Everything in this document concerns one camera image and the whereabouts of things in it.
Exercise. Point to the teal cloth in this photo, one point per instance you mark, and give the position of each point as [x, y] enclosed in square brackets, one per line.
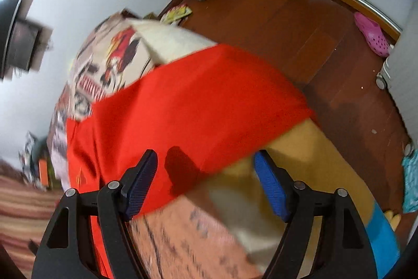
[411, 181]

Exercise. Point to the orange box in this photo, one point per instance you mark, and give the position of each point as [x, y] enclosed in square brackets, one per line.
[43, 171]

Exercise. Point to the pink clog shoe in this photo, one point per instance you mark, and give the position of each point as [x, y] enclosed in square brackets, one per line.
[372, 34]

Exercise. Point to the yellow printed packet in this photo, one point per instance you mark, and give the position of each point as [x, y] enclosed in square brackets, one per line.
[176, 13]

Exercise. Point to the red shirt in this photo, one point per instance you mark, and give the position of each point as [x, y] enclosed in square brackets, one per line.
[196, 102]

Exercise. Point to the white pillow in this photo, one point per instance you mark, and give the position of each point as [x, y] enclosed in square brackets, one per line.
[169, 40]

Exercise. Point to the newspaper print bed cover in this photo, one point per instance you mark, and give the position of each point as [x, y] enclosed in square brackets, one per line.
[98, 66]

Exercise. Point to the small black wall monitor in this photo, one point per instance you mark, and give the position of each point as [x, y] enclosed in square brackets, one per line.
[27, 43]

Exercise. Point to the black wall television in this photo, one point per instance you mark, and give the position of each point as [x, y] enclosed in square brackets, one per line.
[8, 34]

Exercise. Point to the white wheeled cabinet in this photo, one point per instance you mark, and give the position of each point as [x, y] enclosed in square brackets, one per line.
[403, 47]

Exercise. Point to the yellow blue bed sheet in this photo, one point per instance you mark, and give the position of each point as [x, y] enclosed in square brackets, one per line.
[310, 151]

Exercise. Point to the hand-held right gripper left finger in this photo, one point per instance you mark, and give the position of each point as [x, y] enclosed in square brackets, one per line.
[138, 187]

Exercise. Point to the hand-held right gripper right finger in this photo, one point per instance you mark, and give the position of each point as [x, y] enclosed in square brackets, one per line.
[272, 184]

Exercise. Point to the pile of clutter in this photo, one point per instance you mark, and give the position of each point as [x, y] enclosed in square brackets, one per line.
[34, 154]

